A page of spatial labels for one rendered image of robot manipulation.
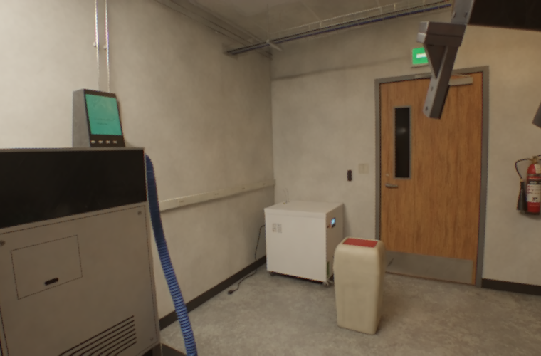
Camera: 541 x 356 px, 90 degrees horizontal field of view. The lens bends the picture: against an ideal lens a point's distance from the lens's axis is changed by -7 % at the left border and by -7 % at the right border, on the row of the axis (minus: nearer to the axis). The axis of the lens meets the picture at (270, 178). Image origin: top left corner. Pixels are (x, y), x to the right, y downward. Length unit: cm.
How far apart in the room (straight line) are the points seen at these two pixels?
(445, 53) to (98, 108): 84
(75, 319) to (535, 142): 346
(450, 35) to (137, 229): 86
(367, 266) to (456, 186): 149
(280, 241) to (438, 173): 179
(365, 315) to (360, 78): 241
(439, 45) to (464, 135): 301
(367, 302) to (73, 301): 198
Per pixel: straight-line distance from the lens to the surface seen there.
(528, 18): 39
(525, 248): 358
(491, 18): 37
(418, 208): 343
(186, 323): 102
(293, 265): 322
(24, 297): 84
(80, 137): 95
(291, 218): 307
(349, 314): 252
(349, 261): 232
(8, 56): 206
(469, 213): 344
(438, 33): 37
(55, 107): 208
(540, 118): 46
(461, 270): 361
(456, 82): 339
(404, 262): 360
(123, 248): 92
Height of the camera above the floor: 141
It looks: 5 degrees down
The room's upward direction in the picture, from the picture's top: 2 degrees counter-clockwise
